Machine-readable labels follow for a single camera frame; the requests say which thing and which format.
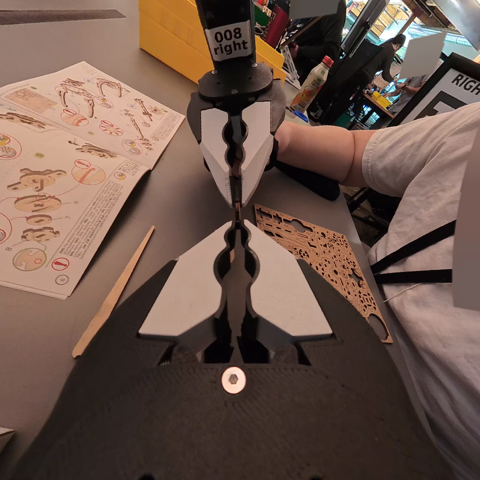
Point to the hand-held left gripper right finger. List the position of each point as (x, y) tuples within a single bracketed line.
[(285, 296)]

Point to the laser-cut wooden parts sheet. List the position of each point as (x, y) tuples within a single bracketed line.
[(337, 270)]

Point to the illustrated instruction booklet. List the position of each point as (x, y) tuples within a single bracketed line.
[(93, 150)]

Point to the person's right forearm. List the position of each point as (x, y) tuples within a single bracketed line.
[(318, 150)]

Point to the white plastic crate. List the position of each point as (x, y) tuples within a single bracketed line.
[(290, 63)]

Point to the black framed white sign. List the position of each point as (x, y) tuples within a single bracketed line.
[(461, 86)]

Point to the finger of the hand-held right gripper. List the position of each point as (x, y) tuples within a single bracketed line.
[(258, 138), (212, 142)]

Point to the juice bottle with red cap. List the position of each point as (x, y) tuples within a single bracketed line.
[(311, 86)]

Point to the small yellow bin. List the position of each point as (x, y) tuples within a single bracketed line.
[(384, 100)]

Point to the yellow plastic bin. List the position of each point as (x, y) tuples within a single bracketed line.
[(168, 33)]

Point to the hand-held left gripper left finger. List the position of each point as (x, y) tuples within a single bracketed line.
[(187, 292)]

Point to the thin wooden stick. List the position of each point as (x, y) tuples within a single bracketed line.
[(112, 296)]

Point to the operator in white shirt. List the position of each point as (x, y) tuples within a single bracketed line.
[(412, 187)]

